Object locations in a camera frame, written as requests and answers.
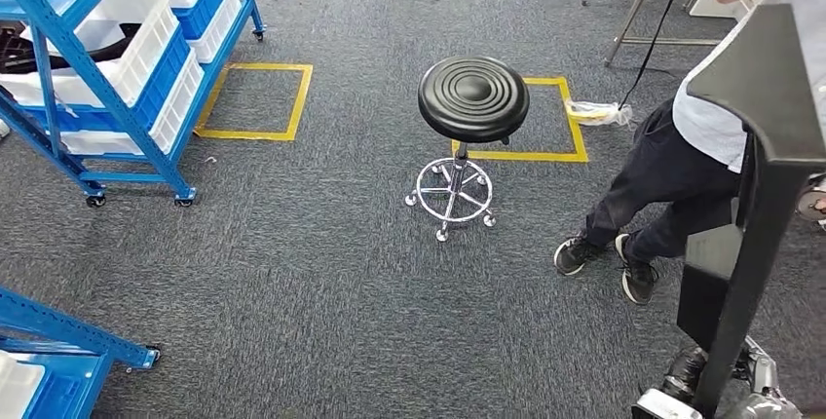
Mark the black floor cable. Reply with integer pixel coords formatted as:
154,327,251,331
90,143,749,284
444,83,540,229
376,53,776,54
618,0,698,111

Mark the black curved part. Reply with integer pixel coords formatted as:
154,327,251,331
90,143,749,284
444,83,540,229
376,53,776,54
0,20,140,75

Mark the steel side table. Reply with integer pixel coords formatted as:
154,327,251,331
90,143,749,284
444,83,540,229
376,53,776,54
581,0,724,69

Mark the yellow floor tape square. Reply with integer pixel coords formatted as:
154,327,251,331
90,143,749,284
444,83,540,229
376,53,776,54
193,62,315,143
451,77,589,165

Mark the black plastic plate part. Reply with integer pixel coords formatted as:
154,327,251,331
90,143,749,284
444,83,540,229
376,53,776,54
676,4,826,417

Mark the clear plastic wrap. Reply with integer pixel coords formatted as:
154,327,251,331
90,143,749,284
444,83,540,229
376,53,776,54
566,99,634,128

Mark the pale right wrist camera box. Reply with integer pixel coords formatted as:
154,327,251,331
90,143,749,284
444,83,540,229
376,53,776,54
632,389,704,419

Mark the blue rack with casters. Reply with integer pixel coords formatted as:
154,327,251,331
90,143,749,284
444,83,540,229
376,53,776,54
0,0,267,209

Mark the black round stool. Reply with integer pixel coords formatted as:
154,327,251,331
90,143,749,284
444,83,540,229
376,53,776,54
404,56,531,243

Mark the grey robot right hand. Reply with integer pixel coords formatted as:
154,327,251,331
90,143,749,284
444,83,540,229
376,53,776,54
660,337,805,419

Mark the blue metal shelf rack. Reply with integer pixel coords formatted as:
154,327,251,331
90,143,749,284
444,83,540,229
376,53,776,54
0,286,163,419

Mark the grey round hand controller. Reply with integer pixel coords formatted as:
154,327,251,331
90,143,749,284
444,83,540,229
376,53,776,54
795,184,826,224

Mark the person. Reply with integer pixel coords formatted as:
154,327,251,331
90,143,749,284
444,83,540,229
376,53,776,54
553,0,826,306

